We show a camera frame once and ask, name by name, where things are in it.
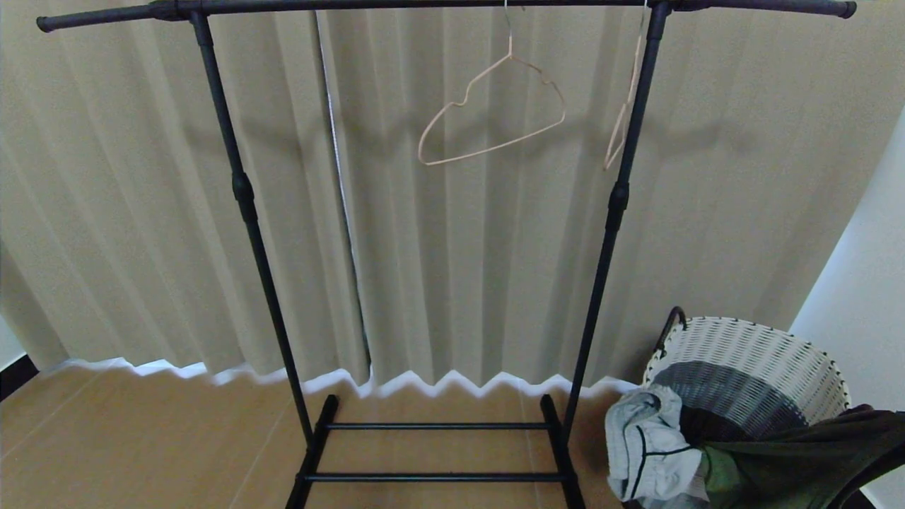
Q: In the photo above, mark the pink clothes hanger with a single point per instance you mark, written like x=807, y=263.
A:
x=631, y=88
x=510, y=46

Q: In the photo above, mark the green long-sleeved shirt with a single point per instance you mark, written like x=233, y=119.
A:
x=799, y=459

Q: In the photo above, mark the black clothes rack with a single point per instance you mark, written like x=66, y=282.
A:
x=244, y=191

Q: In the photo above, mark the white laundry basket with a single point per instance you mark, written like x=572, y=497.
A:
x=763, y=353

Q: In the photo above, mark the pale grey shorts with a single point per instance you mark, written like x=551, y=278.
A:
x=647, y=438

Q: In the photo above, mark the beige curtain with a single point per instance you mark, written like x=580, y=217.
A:
x=127, y=212

